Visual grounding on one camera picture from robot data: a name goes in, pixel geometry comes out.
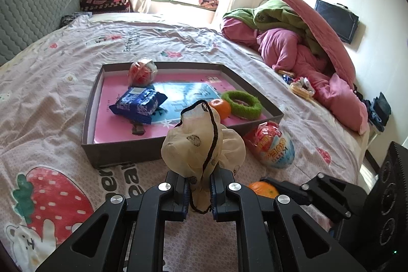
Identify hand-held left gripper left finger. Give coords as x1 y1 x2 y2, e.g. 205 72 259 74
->
35 170 192 272

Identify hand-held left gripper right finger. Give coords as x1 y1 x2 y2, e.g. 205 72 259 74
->
209 165 367 272

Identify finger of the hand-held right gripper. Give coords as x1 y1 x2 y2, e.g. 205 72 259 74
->
260 174 367 223

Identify orange fruit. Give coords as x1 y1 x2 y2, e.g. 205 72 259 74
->
209 98 232 120
247 182 279 199

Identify blue snack packet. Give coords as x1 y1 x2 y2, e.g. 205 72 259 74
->
109 88 168 125

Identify grey cardboard tray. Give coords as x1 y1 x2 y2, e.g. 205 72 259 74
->
81 61 285 168

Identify plastic-wrapped round toy ball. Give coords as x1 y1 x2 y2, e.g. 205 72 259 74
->
128 58 158 87

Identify red toy egg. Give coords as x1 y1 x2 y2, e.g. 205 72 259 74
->
244 121 295 169

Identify dark folded clothes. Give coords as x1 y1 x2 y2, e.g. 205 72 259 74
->
366 92 392 132

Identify pink children's book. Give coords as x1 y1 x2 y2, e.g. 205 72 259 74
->
92 74 273 144

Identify red white snack packet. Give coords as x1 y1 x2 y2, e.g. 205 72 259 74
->
289 77 316 99

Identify pink quilt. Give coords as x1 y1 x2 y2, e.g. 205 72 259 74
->
220 17 368 135

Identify pink quilted cushion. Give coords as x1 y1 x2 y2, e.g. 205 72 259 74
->
264 0 356 89

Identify black television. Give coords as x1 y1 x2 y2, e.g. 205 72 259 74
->
314 0 360 44

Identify green blanket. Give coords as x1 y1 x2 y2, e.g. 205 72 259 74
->
222 0 329 56

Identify dark patterned folded blanket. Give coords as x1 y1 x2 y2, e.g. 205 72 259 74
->
80 0 133 14

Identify dark floral cloth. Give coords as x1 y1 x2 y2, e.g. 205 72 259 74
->
60 13 93 27

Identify grey quilted headboard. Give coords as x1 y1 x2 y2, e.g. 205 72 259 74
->
0 0 82 67

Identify green fuzzy ring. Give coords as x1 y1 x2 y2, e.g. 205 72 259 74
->
221 90 262 120

